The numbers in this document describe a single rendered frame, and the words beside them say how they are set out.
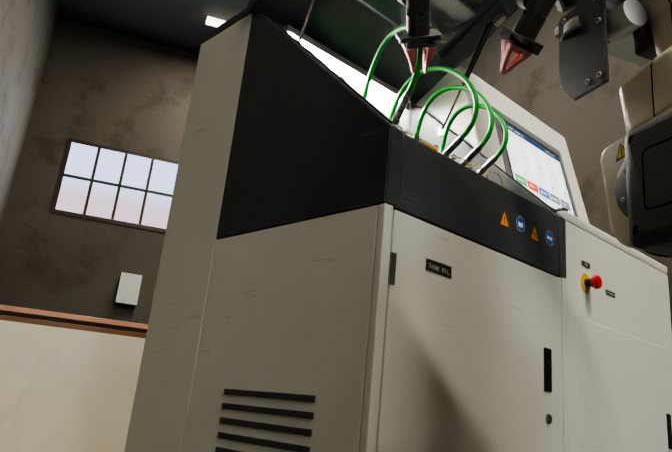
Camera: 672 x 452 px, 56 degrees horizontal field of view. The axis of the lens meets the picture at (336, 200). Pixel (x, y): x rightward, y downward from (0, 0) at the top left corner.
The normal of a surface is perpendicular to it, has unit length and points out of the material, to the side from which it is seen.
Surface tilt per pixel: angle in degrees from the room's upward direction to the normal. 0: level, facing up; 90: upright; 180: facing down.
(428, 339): 90
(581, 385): 90
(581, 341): 90
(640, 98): 90
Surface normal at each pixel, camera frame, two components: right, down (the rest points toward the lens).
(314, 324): -0.72, -0.29
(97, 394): 0.35, -0.26
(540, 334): 0.69, -0.17
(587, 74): -0.93, -0.19
